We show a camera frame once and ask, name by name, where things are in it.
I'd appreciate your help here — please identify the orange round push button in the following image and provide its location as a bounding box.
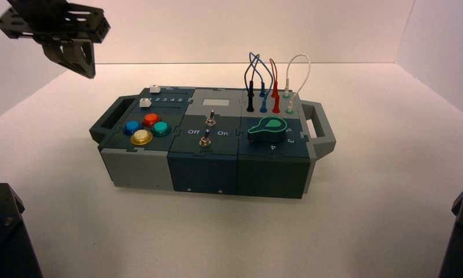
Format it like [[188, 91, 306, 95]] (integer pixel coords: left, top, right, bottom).
[[142, 113, 161, 128]]

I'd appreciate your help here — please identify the black jumper cable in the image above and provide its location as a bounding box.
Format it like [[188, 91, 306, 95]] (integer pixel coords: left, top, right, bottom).
[[244, 53, 262, 113]]

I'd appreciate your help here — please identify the blue round push button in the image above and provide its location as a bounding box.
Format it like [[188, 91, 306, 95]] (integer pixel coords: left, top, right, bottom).
[[123, 120, 142, 136]]

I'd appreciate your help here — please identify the blue jumper cable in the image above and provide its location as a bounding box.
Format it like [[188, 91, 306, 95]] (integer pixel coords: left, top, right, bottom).
[[249, 52, 274, 114]]

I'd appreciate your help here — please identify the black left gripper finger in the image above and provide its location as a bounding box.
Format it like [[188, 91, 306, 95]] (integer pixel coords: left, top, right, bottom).
[[42, 41, 71, 72], [64, 37, 97, 80]]

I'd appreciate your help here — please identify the yellow round push button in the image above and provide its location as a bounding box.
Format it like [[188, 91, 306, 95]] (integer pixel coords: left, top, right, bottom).
[[130, 129, 154, 147]]

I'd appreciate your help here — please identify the white jumper cable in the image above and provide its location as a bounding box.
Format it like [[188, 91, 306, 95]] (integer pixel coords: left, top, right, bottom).
[[283, 54, 311, 114]]

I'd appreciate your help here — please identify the red jumper cable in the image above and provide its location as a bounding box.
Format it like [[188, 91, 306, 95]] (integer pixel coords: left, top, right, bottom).
[[269, 57, 282, 114]]

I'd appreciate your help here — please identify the green round push button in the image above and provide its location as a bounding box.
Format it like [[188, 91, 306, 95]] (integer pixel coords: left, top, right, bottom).
[[151, 121, 172, 137]]

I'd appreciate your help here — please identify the grey and teal control box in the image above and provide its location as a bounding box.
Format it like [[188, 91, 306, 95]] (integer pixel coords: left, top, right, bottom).
[[89, 85, 336, 200]]

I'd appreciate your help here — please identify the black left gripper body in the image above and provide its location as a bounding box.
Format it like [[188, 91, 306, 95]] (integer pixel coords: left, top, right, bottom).
[[0, 0, 112, 43]]

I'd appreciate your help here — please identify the green rotary selector knob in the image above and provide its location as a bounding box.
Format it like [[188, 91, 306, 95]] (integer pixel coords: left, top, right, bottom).
[[247, 117, 288, 144]]

